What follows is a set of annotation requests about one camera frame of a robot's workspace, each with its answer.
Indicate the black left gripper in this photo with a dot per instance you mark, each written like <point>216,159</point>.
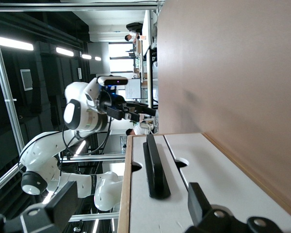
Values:
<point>110,99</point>

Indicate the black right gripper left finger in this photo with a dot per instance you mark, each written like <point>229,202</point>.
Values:
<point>60,204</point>

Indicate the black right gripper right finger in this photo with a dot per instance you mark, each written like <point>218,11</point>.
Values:
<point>203,213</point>

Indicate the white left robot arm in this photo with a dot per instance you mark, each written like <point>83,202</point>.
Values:
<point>38,150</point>

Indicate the wooden drawer cabinet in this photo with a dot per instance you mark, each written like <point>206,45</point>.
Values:
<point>124,194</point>

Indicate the seated person white shirt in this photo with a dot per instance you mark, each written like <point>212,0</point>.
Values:
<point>129,37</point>
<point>138,129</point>

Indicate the whiteboard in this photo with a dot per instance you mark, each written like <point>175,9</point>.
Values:
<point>133,88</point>

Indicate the ceiling light strip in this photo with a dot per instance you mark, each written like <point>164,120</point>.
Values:
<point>14,43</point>
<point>98,58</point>
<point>86,56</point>
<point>64,51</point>

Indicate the white office table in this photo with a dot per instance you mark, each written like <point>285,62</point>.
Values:
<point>148,31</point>

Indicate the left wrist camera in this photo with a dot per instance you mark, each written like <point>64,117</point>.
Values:
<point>112,80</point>

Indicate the aluminium cell frame beam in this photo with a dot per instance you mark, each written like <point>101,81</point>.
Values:
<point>63,8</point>
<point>4,180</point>
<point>94,159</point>
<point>94,217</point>

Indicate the grey wall panel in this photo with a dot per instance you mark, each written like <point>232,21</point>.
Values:
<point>26,80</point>

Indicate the aluminium cell frame post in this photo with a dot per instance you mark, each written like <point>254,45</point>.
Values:
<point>5,80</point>

